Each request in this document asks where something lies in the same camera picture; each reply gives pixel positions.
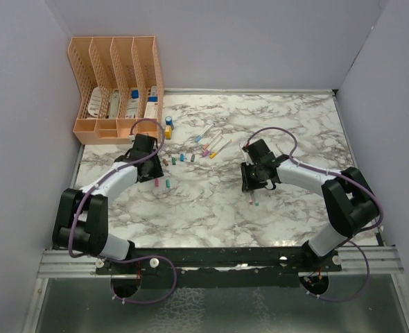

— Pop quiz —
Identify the black metal base rail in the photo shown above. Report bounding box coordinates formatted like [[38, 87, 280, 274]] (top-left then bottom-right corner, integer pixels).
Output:
[[96, 245, 341, 289]]

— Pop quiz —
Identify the yellow small box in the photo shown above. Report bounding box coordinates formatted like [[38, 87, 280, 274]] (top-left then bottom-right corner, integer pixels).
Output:
[[164, 126, 173, 139]]

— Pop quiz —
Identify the blue white box in organizer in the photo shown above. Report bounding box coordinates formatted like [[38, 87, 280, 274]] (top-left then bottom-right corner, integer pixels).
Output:
[[125, 89, 139, 119]]

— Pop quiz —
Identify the white paper card in organizer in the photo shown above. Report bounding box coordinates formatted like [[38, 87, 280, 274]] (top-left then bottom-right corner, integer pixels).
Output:
[[87, 87, 102, 119]]

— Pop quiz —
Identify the yellow cap marker pen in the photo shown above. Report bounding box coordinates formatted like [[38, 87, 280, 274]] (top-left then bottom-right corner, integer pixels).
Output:
[[210, 139, 232, 159]]

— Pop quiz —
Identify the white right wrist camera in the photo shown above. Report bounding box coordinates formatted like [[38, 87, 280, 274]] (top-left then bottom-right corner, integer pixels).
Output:
[[238, 144, 253, 165]]

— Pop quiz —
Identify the pink cap marker pen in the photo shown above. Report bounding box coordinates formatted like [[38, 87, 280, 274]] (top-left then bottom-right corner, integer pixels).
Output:
[[249, 191, 255, 205]]

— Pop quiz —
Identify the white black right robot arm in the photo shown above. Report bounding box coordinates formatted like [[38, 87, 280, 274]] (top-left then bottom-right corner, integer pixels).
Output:
[[241, 139, 380, 271]]

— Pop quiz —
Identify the peach plastic file organizer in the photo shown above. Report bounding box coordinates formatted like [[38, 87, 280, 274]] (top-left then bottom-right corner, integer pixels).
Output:
[[68, 36, 164, 145]]

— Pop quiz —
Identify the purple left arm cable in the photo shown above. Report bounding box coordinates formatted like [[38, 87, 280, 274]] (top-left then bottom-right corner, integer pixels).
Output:
[[67, 119, 180, 306]]

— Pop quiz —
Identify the blue cap marker pen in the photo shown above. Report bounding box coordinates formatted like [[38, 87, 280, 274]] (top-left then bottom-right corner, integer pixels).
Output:
[[195, 123, 214, 143]]

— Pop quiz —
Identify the red white box in organizer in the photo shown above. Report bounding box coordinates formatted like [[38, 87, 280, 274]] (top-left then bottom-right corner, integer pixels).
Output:
[[143, 85, 158, 119]]

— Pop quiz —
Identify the white device in organizer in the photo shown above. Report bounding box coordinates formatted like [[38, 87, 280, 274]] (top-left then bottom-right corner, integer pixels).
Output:
[[107, 90, 120, 119]]

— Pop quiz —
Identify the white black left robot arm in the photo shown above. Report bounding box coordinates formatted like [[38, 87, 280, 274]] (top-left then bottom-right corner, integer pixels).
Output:
[[52, 134, 164, 274]]

